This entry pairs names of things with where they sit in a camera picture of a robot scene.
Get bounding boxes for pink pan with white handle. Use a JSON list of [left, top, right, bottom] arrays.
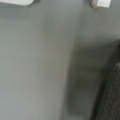
[[91, 0, 111, 8]]

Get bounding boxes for white induction cooker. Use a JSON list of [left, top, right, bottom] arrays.
[[0, 0, 34, 6]]

